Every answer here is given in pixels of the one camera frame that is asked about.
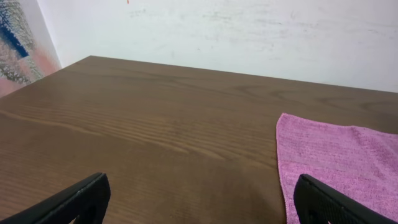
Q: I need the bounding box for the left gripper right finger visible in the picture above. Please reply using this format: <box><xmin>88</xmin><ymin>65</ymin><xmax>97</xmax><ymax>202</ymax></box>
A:
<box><xmin>294</xmin><ymin>174</ymin><xmax>397</xmax><ymax>224</ymax></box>

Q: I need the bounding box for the pink purple microfiber cloth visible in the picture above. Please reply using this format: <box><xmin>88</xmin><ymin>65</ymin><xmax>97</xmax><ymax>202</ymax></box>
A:
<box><xmin>276</xmin><ymin>113</ymin><xmax>397</xmax><ymax>223</ymax></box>

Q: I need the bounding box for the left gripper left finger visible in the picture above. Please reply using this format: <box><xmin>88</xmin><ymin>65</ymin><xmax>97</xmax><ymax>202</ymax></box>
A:
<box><xmin>1</xmin><ymin>172</ymin><xmax>111</xmax><ymax>224</ymax></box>

